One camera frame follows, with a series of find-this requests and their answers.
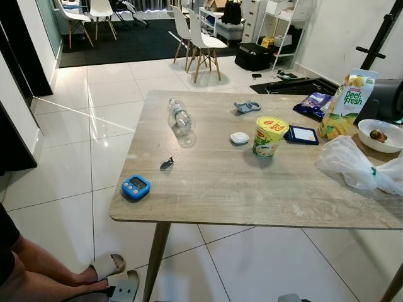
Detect low white bench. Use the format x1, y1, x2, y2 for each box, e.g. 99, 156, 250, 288
199, 6, 246, 45

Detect blue snack bag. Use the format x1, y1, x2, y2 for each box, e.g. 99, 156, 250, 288
293, 92, 334, 122

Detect yellow cup noodles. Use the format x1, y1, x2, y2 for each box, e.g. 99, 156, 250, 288
253, 116, 290, 159

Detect black metal rack stand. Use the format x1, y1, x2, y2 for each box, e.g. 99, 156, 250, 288
355, 0, 403, 71

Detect black duffel bag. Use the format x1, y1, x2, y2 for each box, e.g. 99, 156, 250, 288
234, 42, 279, 72

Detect white bowl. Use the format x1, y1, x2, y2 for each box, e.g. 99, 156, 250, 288
357, 118, 403, 154

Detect blue device with white screen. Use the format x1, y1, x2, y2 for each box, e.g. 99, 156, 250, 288
283, 125, 320, 146

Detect white chair with wooden legs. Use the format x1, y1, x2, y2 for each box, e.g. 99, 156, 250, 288
170, 5, 193, 64
179, 9, 229, 84
55, 0, 94, 50
88, 0, 117, 42

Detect Peel Fresh juice carton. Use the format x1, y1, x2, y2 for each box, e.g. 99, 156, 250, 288
317, 68, 379, 141

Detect black door panel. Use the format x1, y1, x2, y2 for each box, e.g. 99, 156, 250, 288
0, 0, 55, 98
0, 101, 38, 177

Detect brown food piece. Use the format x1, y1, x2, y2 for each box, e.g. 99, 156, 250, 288
369, 129, 389, 143

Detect light wooden dining table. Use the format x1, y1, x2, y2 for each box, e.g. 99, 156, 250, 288
108, 89, 403, 302

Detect clear plastic bag with label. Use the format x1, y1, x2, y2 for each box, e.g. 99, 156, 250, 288
315, 135, 403, 197

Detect black area rug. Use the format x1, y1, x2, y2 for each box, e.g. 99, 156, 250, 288
58, 18, 303, 68

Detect blue digital timer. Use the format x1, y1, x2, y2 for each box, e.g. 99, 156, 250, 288
121, 174, 152, 202

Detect beige slide sandal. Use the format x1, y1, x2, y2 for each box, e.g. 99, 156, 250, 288
86, 252, 127, 282
123, 269, 140, 284

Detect black robot left leg cable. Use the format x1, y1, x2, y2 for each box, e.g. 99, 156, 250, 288
60, 286, 115, 301

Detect black backpack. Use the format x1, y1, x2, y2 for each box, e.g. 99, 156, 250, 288
220, 0, 244, 26

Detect black round-back chair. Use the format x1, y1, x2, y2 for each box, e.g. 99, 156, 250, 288
359, 79, 403, 125

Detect frosted teal glass panel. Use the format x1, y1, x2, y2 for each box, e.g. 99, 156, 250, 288
35, 0, 64, 57

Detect black exercise mat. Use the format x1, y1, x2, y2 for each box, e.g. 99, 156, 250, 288
250, 77, 341, 96

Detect crumpled clear water bottle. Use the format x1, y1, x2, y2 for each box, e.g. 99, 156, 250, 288
166, 97, 196, 139

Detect white earbuds case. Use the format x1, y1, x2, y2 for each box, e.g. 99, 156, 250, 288
229, 131, 251, 146

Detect small black key fob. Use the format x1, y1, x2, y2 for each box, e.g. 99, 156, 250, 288
159, 157, 176, 172

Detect grey-blue bottle opener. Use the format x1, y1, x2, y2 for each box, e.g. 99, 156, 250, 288
233, 99, 262, 115

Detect white metal shelf rack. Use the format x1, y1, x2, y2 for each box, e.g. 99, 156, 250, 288
255, 0, 315, 73

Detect white drawer cabinet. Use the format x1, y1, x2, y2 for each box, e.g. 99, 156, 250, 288
241, 0, 268, 43

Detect person black shorts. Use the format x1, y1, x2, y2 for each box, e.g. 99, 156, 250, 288
0, 203, 21, 287

